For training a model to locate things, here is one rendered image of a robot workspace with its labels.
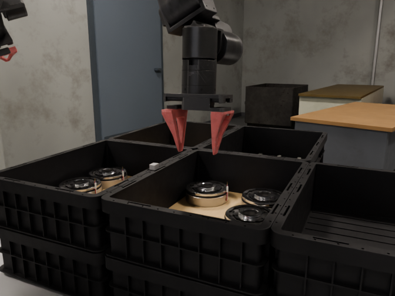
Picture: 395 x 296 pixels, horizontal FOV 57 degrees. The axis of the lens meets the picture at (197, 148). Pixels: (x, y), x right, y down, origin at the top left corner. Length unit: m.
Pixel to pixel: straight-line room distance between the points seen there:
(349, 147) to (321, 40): 4.72
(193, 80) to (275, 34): 7.02
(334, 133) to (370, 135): 0.24
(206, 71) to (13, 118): 3.48
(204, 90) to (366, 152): 2.21
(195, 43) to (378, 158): 2.23
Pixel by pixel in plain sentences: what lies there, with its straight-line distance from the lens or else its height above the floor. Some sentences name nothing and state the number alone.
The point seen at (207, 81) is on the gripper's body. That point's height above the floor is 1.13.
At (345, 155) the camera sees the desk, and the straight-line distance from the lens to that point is 2.77.
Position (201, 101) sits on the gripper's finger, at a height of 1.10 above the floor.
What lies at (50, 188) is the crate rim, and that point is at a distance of 0.73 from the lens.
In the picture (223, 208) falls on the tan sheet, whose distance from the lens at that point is 0.86.
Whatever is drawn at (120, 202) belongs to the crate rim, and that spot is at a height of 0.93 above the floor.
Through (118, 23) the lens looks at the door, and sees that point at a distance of 4.82.
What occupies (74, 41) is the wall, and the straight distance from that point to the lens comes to 4.41.
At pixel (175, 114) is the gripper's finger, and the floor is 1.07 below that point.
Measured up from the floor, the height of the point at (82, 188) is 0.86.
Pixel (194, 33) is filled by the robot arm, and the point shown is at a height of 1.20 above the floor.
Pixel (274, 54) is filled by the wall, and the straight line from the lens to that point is 7.57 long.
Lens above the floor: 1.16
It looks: 14 degrees down
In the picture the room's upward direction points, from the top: straight up
